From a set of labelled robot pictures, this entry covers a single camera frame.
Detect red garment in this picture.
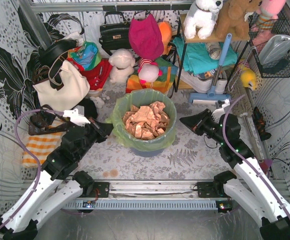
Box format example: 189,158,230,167
74,58,113,91

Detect green plastic trash bag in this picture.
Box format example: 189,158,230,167
106,88,177,152

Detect black wire basket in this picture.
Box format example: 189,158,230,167
249,12,290,79

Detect blue grey trash bin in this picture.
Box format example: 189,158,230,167
130,143,165,158

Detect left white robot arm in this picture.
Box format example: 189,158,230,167
0,120,113,240

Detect cream canvas tote bag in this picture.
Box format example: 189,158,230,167
34,60,90,112

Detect black orange small toy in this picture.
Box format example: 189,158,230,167
253,107,271,141

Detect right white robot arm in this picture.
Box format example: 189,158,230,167
180,109,290,240

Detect white plush lamb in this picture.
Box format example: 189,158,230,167
109,48,136,84

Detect orange white checked towel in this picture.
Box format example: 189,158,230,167
22,132,64,168

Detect brown teddy bear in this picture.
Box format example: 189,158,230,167
215,0,262,40

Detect white plush dog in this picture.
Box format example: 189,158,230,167
184,0,223,40

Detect pink white plush pig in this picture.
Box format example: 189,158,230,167
138,57,163,85

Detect teal folded cloth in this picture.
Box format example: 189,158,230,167
173,37,237,75

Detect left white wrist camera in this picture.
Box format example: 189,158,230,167
63,105,91,127

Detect crumpled brown printed paper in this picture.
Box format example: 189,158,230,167
122,101,170,141

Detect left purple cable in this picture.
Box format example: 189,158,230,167
0,108,68,238

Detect magenta cloth bag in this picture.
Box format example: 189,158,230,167
129,13,164,61

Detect dark brown leather bag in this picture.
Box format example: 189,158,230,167
28,104,73,136

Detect yellow plush duck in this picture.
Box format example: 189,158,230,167
238,61,256,91

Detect black round hat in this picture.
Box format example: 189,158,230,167
38,39,78,67

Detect rainbow striped cloth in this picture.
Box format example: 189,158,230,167
125,57,178,94

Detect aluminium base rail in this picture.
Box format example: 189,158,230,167
62,180,234,212

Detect black leather handbag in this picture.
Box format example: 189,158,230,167
99,11,131,56

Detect silver foil pouch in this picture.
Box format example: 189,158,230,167
258,34,290,65

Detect colourful patterned cloth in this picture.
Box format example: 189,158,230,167
67,41,102,72

